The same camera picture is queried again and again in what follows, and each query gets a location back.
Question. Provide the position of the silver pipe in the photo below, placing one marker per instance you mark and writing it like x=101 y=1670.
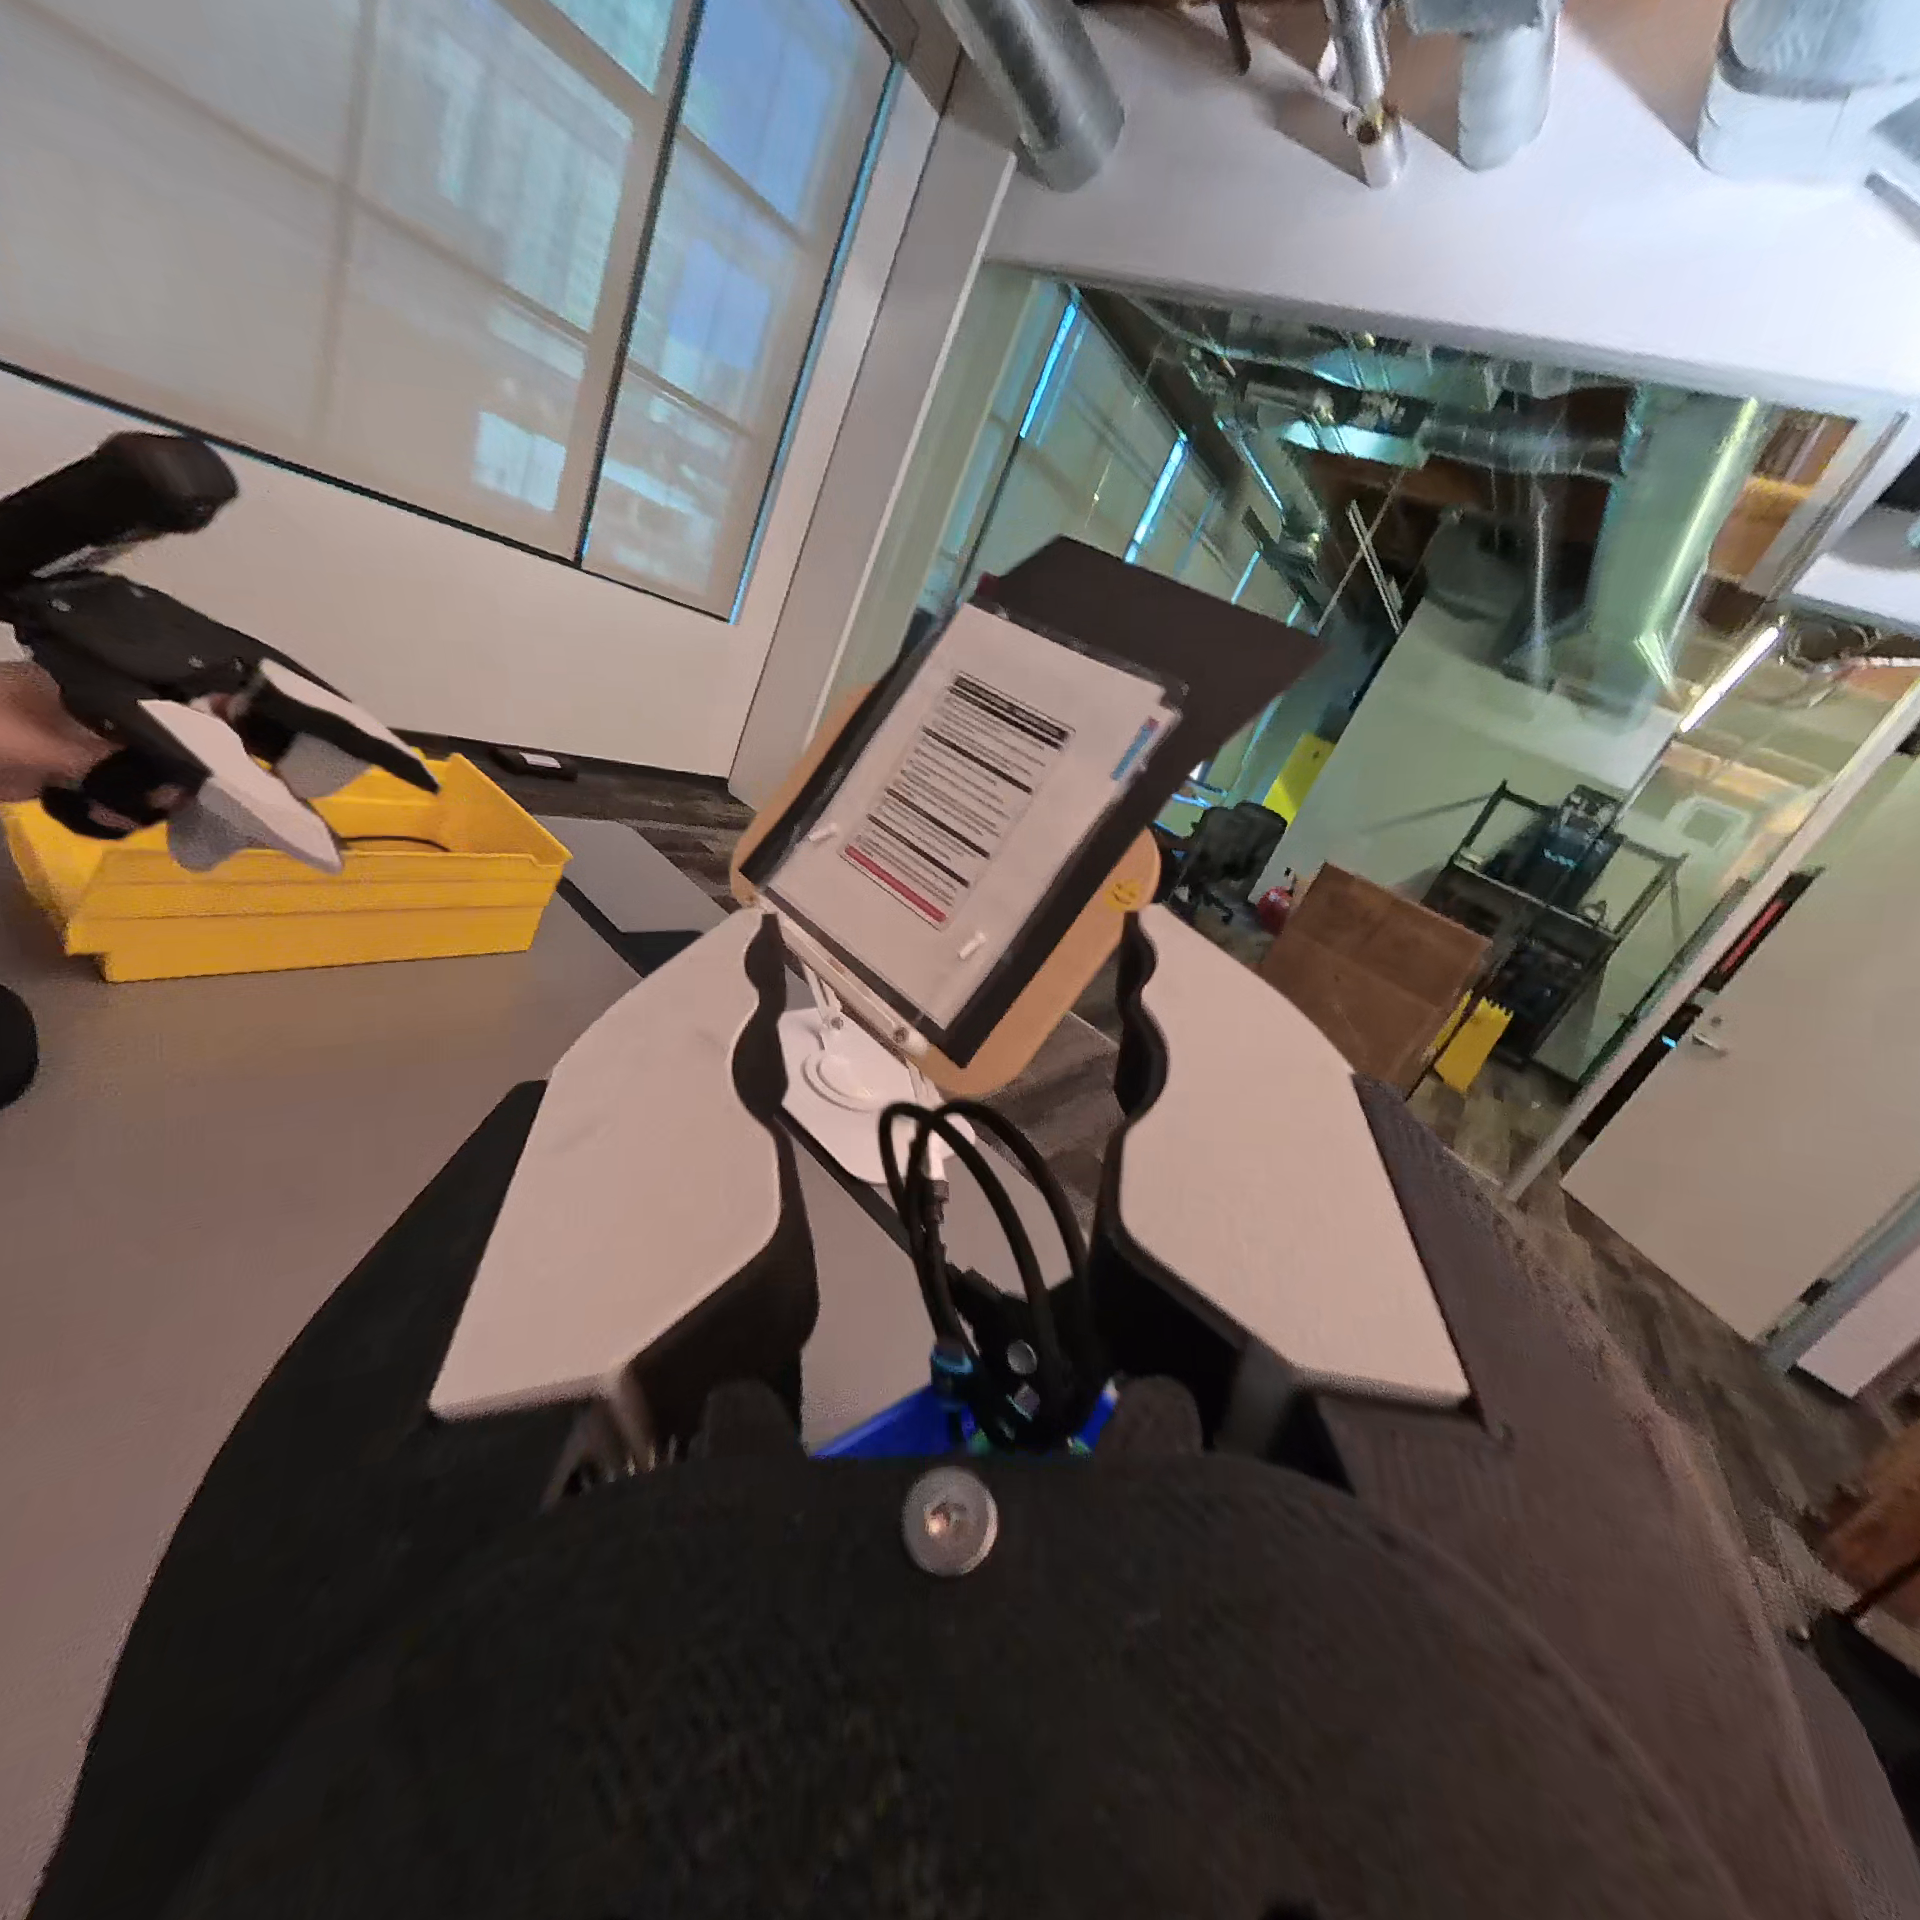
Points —
x=1361 y=77

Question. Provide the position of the yellow plastic bin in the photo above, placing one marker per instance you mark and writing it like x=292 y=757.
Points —
x=297 y=917

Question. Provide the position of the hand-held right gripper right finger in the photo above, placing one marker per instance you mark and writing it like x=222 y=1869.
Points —
x=1276 y=1201

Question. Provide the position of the yellow floor sign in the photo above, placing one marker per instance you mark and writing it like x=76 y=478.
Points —
x=1465 y=1036

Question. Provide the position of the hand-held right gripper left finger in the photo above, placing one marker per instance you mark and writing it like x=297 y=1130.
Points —
x=630 y=1201

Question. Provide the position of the black office chair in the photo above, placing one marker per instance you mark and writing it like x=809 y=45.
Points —
x=1221 y=854

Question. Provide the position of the cardboard box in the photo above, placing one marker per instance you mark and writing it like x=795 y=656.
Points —
x=1381 y=962

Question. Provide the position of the black metal cart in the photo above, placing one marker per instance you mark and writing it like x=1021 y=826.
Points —
x=1560 y=931

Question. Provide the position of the tablet on white stand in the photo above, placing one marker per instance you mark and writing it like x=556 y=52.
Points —
x=962 y=810

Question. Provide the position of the blue plastic bin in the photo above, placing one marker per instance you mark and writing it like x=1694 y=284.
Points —
x=886 y=1434

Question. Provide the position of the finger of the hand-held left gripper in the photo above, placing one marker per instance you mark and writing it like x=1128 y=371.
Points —
x=323 y=743
x=241 y=797

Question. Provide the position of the person's left hand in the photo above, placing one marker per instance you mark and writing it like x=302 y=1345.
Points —
x=21 y=743

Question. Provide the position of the silver spiral duct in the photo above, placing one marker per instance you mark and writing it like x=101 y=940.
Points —
x=1049 y=91

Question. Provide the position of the wooden backing board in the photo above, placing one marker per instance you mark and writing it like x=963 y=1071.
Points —
x=1049 y=992

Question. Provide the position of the black panel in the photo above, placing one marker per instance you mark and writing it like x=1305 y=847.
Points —
x=1153 y=616

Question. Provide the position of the window with roller blind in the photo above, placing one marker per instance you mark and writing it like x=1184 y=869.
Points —
x=372 y=272

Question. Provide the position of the insulated silver duct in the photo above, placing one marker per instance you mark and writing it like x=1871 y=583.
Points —
x=1498 y=77
x=1800 y=91

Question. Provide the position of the white door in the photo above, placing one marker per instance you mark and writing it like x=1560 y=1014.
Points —
x=1755 y=1112

